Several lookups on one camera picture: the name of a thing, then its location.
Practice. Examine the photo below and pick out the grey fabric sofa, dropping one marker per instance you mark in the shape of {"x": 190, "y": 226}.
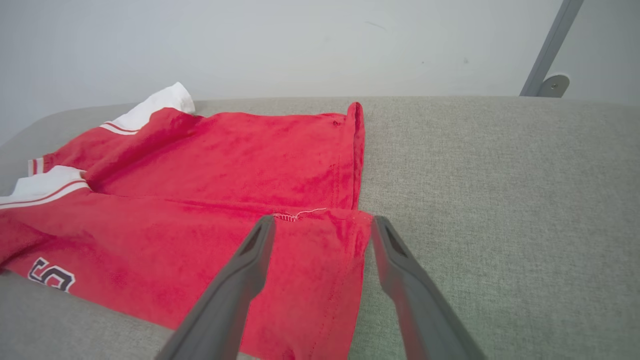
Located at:
{"x": 500, "y": 200}

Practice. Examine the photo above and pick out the grey metal bar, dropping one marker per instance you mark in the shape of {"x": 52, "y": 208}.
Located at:
{"x": 552, "y": 42}

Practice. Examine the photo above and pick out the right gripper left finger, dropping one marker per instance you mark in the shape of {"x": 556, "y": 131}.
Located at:
{"x": 225, "y": 305}

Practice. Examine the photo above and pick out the round grey metal bracket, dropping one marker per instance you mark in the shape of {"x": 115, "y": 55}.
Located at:
{"x": 556, "y": 86}

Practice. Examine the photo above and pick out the red and white garment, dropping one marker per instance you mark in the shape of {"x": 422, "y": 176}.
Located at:
{"x": 200, "y": 190}

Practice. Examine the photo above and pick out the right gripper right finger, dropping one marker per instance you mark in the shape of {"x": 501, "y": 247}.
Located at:
{"x": 425, "y": 315}

